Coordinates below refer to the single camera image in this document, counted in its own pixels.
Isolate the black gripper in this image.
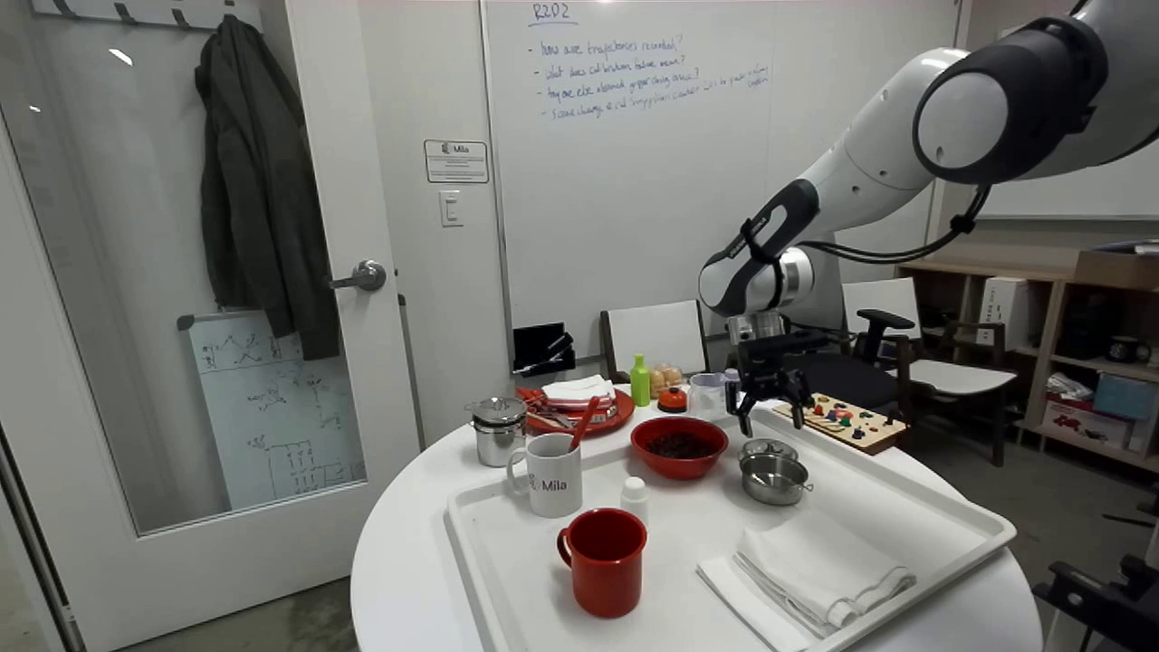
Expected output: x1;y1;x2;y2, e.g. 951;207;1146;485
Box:
720;331;836;438

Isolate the small silver pot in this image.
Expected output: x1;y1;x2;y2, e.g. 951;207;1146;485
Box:
735;434;814;508

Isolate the clear plastic cup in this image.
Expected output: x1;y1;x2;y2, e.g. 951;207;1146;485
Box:
686;368;730;420

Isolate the wooden button board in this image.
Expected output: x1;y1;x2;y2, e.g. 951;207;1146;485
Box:
789;386;912;459

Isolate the red bowl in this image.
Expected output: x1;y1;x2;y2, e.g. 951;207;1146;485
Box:
625;414;730;485

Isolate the green bottle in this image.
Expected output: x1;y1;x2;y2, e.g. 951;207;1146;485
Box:
625;352;655;408

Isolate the black office chair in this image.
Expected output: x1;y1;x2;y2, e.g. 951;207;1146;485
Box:
839;275;1021;470

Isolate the small white shaker bottle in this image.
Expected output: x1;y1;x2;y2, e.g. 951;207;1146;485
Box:
615;473;650;520

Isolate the red plate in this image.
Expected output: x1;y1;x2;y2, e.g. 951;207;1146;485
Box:
516;380;638;441

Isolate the large white tray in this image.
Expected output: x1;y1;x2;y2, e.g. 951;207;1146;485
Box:
441;401;1021;652

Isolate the folded white cloth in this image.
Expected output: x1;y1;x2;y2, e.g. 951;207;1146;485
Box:
696;502;919;639

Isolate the red spoon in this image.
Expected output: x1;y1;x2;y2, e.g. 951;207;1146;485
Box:
564;393;606;455

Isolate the white napkin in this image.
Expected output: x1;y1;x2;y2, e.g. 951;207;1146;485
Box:
540;372;618;408

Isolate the red metal cup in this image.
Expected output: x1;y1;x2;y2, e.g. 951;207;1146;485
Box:
555;502;650;624

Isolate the white mug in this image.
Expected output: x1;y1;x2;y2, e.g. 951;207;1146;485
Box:
502;430;587;520

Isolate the silver lidded canister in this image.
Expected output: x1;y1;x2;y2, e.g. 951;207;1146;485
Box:
465;393;529;470

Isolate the wooden shelf unit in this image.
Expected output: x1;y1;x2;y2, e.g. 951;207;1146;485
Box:
900;241;1159;476

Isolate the blue storage box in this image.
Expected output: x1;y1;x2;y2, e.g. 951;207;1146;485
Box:
1091;372;1159;427

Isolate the small leaning whiteboard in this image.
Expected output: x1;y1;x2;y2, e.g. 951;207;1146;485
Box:
182;310;369;513

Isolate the dark hanging coat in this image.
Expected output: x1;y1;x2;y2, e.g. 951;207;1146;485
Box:
193;10;344;366

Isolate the white door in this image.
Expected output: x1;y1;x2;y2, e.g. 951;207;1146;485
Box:
0;0;422;652

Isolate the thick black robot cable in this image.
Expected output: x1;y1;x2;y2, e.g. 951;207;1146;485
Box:
830;176;995;269

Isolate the black wall file holder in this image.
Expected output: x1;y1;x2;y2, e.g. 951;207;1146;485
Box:
505;319;579;380

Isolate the large wall whiteboard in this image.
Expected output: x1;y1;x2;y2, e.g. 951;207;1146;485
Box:
479;0;969;366

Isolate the white paper wall sign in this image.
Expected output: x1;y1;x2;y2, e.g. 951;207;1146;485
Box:
420;138;493;187

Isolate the silver door handle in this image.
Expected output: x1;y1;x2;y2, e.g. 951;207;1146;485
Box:
330;258;392;298

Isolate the wall coat hook rack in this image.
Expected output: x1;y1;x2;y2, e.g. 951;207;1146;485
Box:
28;0;235;37

